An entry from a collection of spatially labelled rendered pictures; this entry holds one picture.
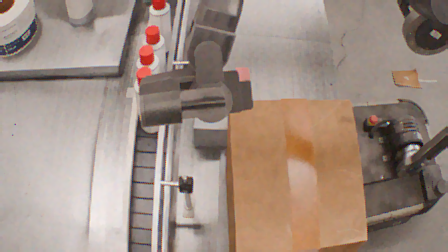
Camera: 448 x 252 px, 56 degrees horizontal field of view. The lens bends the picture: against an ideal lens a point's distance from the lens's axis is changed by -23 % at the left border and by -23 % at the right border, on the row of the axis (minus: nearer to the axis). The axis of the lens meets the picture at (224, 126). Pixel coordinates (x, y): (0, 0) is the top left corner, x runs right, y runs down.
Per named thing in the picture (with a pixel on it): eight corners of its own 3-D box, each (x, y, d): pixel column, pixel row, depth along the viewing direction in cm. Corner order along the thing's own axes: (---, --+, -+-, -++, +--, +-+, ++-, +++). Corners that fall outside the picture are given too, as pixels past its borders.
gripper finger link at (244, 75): (201, 69, 92) (204, 72, 83) (243, 64, 92) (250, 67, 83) (205, 108, 93) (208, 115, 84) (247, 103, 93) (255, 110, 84)
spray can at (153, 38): (148, 73, 129) (142, 22, 111) (169, 73, 129) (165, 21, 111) (146, 91, 127) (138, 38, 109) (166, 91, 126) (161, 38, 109)
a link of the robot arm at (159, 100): (221, 41, 67) (215, 31, 75) (133, 52, 66) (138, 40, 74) (228, 129, 71) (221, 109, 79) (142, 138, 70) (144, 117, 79)
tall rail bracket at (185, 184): (164, 199, 118) (156, 167, 104) (195, 201, 118) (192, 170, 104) (163, 211, 116) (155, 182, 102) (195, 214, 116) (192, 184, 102)
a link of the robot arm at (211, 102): (235, 121, 72) (231, 78, 71) (182, 127, 71) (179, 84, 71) (230, 114, 79) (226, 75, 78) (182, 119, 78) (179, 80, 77)
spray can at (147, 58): (143, 93, 126) (136, 41, 108) (164, 93, 126) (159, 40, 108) (141, 112, 124) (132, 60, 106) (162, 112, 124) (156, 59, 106)
